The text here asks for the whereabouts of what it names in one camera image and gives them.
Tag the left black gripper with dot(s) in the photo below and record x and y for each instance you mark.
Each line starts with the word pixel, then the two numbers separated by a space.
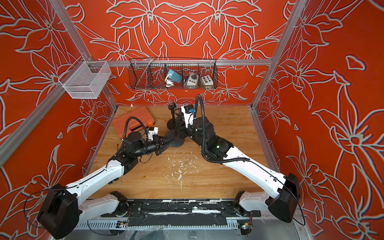
pixel 160 147

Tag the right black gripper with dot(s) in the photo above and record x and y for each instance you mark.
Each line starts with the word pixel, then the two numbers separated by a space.
pixel 183 131

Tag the black mic clip pole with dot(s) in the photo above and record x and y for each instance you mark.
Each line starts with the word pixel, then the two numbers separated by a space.
pixel 177 120
pixel 172 108

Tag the black round stand base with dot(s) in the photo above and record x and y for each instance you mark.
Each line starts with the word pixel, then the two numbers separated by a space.
pixel 171 124

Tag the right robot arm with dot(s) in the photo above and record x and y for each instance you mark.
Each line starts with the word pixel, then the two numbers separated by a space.
pixel 283 190

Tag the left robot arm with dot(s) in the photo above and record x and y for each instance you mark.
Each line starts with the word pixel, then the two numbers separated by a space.
pixel 67 206

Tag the orange plastic tool case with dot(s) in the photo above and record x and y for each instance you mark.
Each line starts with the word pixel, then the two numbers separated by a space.
pixel 141 113

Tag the white button box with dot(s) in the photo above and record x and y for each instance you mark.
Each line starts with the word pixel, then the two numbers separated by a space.
pixel 207 81

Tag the white device black knobs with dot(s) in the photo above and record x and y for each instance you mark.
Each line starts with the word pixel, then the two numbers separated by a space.
pixel 192 80

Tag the teal box in basket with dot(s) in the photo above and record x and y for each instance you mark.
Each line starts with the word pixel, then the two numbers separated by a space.
pixel 173 77

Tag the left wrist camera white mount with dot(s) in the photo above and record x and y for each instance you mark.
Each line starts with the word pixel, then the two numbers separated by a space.
pixel 152 131

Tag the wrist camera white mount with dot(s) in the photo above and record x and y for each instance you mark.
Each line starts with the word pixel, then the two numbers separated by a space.
pixel 188 112
pixel 152 131

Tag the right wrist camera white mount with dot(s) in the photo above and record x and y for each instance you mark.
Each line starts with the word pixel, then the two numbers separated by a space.
pixel 188 112

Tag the black wire wall basket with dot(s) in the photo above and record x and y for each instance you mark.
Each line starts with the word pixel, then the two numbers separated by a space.
pixel 150 73

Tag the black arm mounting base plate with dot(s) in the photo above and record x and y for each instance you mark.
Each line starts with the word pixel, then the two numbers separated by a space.
pixel 184 213

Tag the clear plastic wall bin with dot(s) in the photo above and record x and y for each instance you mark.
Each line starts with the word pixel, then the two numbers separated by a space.
pixel 86 81

